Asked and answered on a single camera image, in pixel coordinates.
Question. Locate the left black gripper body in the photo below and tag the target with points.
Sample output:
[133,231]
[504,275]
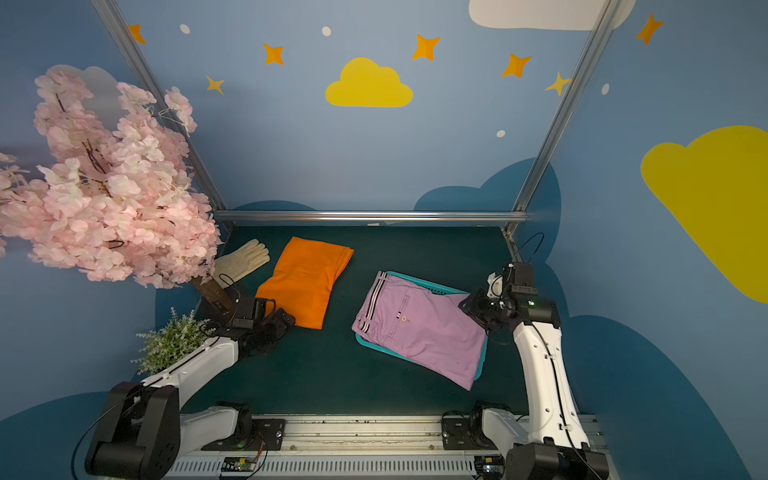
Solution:
[278,321]

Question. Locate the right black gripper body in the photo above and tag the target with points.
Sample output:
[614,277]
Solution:
[480,308]

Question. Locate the purple pants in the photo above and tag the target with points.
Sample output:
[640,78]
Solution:
[420,327]

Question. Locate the orange pants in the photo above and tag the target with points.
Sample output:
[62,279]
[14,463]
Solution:
[303,279]

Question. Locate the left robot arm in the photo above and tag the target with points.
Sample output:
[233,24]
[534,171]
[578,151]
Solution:
[142,430]

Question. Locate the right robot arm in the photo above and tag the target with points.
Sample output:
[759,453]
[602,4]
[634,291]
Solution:
[553,444]

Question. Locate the cream work glove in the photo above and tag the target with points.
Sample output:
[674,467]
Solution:
[232,267]

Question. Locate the small green potted plant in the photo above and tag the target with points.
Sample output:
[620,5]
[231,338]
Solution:
[163,347]

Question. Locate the left green circuit board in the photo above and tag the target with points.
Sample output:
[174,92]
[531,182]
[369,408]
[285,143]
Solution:
[239,465]

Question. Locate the green circuit board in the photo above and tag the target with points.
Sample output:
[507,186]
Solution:
[488,467]
[239,465]

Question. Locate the right green circuit board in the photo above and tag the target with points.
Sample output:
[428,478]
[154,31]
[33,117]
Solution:
[488,467]

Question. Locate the pink cherry blossom tree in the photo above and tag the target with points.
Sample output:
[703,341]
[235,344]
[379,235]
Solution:
[118,203]

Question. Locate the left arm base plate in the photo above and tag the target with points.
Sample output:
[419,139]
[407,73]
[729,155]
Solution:
[267,433]

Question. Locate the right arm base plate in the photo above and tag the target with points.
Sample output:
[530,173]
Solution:
[458,433]

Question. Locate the aluminium frame back bar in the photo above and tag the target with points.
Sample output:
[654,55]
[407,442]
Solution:
[264,216]

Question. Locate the aluminium front rail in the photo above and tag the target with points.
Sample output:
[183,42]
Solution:
[345,433]

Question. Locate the aluminium frame right post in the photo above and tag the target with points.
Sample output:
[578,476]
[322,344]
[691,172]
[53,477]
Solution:
[590,56]

